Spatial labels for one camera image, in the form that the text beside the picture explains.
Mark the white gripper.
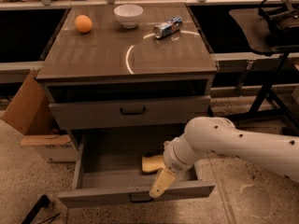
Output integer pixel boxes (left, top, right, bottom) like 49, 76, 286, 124
149, 135, 198, 199

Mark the yellow sponge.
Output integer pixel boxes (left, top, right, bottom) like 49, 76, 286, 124
141, 155, 165, 174

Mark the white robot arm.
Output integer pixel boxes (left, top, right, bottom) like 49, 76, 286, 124
149, 117, 299, 198

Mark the open grey lower drawer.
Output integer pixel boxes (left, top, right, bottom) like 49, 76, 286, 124
57, 123, 216, 209

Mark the closed grey upper drawer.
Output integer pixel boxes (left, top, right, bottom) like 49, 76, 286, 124
50, 95, 210, 130

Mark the grey drawer cabinet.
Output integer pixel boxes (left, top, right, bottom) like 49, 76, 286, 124
36, 3, 217, 144

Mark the white printed cardboard box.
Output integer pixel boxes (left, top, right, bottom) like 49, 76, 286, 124
20, 134, 78, 162

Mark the black tool on floor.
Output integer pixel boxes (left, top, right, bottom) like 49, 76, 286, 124
21, 195, 50, 224

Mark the brown cardboard box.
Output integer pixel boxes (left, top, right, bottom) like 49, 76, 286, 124
2, 70, 54, 135

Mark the crushed blue soda can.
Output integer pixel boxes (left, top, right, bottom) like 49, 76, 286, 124
153, 16, 183, 39

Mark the white bowl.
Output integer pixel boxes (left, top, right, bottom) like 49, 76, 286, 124
114, 4, 143, 29

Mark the orange fruit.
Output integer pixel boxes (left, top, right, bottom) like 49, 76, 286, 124
75, 15, 93, 33

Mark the black side table stand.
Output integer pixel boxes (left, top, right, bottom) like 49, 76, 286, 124
212, 8, 299, 128

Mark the black bag on table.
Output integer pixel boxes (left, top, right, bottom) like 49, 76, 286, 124
258, 0, 299, 46

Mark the black drawer handle lower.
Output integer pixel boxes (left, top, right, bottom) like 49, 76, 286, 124
129, 193, 153, 203

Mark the black drawer handle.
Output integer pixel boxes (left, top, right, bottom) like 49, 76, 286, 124
129, 193, 153, 203
120, 106, 147, 116

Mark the black drawer handle upper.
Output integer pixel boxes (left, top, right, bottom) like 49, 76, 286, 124
120, 106, 147, 116

